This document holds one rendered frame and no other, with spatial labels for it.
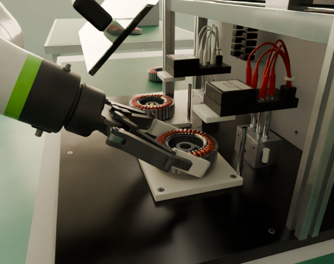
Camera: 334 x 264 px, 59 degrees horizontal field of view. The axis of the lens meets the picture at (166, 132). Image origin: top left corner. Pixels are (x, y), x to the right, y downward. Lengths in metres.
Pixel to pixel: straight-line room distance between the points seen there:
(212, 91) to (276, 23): 0.14
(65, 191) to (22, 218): 1.24
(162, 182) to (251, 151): 0.18
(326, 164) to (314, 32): 0.15
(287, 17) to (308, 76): 0.23
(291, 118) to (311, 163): 0.28
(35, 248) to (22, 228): 1.22
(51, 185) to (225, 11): 0.43
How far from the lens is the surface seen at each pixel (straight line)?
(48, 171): 0.62
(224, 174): 0.52
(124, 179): 0.52
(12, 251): 1.59
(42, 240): 0.47
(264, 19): 0.46
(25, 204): 1.84
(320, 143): 0.37
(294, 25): 0.41
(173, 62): 0.69
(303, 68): 0.64
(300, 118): 0.65
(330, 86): 0.36
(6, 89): 0.41
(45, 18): 5.18
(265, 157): 0.55
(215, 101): 0.49
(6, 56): 0.41
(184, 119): 0.71
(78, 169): 0.56
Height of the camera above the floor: 1.07
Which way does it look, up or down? 26 degrees down
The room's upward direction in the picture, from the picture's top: straight up
